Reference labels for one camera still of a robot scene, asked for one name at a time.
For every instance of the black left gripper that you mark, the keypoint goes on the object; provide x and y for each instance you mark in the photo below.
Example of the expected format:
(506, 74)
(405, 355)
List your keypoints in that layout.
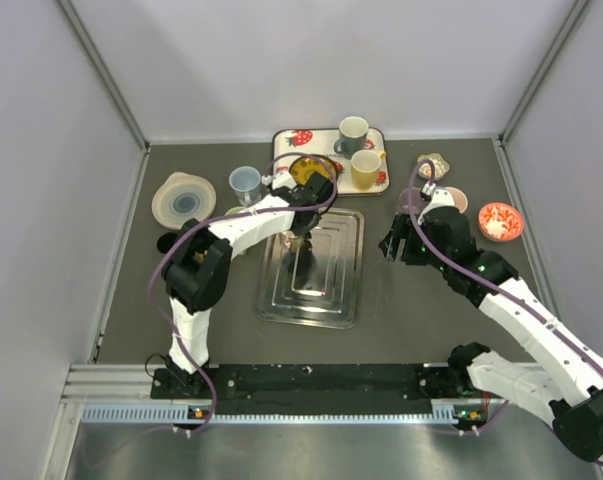
(300, 231)

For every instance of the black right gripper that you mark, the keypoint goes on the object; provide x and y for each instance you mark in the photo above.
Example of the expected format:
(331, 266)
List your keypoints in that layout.
(403, 227)

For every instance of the pink mug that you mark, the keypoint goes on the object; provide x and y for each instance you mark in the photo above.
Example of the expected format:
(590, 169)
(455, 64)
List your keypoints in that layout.
(459, 197)

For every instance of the light green mug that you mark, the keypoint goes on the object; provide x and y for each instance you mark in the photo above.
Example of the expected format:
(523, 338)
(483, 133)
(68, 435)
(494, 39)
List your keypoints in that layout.
(234, 210)

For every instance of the dark brown red mug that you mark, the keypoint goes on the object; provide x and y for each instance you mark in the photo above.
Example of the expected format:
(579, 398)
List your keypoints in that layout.
(166, 241)

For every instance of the lilac purple mug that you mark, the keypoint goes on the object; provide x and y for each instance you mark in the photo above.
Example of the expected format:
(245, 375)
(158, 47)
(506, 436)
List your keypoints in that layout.
(411, 201)

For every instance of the cream white mug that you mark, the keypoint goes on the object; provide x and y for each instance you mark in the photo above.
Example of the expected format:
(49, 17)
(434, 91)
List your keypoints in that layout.
(294, 242)

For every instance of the yellow mug black handle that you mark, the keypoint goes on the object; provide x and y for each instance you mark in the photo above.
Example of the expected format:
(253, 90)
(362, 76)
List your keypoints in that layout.
(199, 256)

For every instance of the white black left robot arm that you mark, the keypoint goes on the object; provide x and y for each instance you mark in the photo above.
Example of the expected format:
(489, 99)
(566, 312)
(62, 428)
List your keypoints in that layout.
(197, 267)

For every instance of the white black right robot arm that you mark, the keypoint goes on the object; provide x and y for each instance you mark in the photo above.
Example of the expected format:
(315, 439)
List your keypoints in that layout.
(567, 392)

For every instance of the pale yellow mug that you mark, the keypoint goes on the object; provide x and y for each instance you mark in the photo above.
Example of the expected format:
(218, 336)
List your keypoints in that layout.
(365, 167)

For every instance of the grey green mug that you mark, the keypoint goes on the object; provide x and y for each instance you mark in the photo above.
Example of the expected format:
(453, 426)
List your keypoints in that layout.
(353, 132)

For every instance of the yellow patterned black plate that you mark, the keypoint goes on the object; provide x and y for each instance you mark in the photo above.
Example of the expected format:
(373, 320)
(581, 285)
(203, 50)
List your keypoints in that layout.
(313, 172)

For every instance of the light blue glass cup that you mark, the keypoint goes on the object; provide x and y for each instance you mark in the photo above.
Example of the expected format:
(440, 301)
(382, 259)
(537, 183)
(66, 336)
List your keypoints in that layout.
(245, 181)

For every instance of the red white patterned bowl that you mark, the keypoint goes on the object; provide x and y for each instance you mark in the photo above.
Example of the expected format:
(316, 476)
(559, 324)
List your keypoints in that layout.
(500, 222)

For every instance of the small flower patterned bowl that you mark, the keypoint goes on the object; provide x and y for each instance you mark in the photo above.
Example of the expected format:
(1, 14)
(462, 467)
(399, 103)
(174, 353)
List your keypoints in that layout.
(442, 167)

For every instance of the silver metal tray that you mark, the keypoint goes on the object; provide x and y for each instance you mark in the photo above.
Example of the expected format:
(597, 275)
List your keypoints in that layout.
(319, 285)

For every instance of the white plate blue rings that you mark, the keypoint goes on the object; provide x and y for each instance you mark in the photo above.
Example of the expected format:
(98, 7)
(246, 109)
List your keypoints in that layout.
(183, 200)

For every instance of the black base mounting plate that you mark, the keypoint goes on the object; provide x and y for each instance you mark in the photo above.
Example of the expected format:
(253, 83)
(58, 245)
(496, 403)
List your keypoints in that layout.
(315, 389)

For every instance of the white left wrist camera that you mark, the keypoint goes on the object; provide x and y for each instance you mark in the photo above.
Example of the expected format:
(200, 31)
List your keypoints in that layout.
(278, 180)

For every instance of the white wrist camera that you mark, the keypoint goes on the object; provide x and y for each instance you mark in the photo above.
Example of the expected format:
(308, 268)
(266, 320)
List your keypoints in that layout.
(278, 180)
(434, 197)

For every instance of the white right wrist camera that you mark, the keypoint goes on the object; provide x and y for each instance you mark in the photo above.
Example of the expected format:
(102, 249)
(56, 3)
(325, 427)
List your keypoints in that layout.
(434, 197)

